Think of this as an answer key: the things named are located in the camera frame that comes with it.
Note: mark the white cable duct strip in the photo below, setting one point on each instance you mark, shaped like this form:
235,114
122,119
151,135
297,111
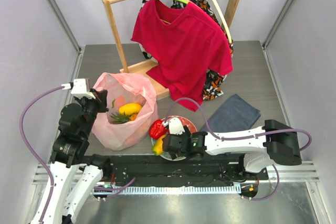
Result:
235,189

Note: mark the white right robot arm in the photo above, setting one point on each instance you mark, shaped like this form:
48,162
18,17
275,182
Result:
273,143

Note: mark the folded grey towel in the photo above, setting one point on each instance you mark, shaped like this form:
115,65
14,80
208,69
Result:
235,114

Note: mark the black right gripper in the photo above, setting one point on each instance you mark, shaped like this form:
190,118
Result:
166,145

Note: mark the patterned black orange garment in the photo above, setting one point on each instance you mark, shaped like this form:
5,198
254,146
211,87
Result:
212,86

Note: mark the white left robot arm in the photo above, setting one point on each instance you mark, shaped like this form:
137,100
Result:
72,176

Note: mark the cream wooden hanger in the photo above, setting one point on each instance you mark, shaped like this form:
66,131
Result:
222,18

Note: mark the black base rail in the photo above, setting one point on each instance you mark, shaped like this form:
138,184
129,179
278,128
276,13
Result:
155,171

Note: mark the yellow green mango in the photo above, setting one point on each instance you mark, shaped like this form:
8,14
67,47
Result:
157,148

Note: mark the pink plastic bag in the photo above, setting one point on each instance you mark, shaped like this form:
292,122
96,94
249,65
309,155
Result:
124,88

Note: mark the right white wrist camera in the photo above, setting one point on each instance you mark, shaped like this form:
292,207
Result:
174,125

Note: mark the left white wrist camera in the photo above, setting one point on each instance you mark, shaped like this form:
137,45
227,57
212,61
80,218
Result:
80,88

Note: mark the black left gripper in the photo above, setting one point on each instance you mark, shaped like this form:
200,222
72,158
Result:
101,99

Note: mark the orange pineapple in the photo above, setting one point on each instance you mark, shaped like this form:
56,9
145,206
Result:
122,118

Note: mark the red t-shirt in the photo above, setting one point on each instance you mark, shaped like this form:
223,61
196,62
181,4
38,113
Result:
186,43

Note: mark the patterned ceramic plate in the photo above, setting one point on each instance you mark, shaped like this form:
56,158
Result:
192,129

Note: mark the red bell pepper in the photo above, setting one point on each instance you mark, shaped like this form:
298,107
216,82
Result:
157,129

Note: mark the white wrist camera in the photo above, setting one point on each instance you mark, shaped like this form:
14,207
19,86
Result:
174,125
80,88

